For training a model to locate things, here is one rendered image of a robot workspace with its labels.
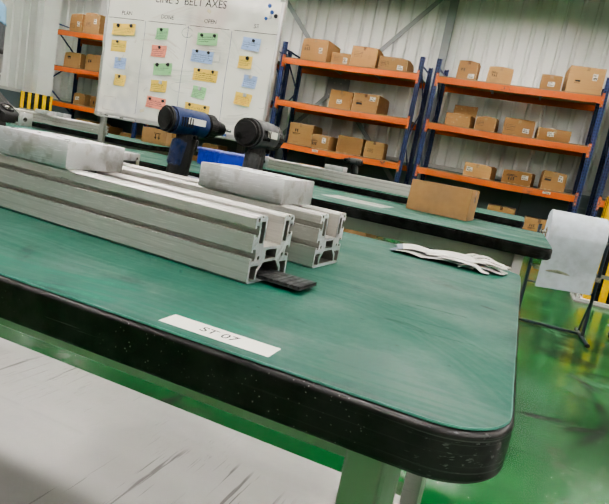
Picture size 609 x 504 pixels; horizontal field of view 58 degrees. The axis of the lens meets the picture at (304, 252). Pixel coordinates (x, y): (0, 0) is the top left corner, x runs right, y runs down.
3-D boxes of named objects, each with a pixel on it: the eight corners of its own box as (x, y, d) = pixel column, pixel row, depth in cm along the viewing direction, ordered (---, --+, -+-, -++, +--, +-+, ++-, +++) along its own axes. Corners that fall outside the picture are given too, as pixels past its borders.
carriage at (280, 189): (195, 201, 92) (201, 160, 91) (231, 201, 102) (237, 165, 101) (277, 222, 86) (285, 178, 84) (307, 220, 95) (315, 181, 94)
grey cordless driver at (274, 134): (213, 221, 113) (230, 113, 110) (254, 217, 132) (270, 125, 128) (246, 229, 111) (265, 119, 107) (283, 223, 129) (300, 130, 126)
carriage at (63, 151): (-9, 168, 85) (-6, 124, 84) (51, 172, 95) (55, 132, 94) (63, 188, 79) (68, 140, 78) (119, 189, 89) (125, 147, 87)
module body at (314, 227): (-22, 174, 117) (-19, 134, 115) (20, 176, 126) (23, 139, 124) (311, 268, 84) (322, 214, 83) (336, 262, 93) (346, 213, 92)
